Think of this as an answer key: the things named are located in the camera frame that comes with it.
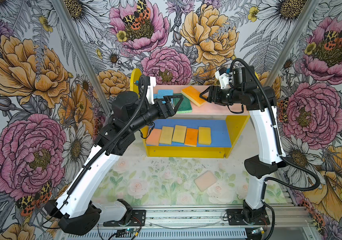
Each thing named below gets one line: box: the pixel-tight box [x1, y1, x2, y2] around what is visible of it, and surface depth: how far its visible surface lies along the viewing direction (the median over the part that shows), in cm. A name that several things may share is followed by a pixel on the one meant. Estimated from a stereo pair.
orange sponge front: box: [184, 128, 199, 147], surface depth 89 cm
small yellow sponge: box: [198, 126, 212, 146], surface depth 89 cm
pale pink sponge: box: [194, 170, 217, 192], surface depth 89 cm
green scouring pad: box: [173, 93, 193, 114], surface depth 66 cm
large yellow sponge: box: [172, 125, 187, 144], surface depth 90 cm
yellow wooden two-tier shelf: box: [130, 68, 250, 159], surface depth 87 cm
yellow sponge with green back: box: [159, 126, 174, 145], surface depth 89 cm
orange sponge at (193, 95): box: [181, 86, 207, 107], surface depth 68 cm
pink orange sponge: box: [145, 128, 162, 146], surface depth 87 cm
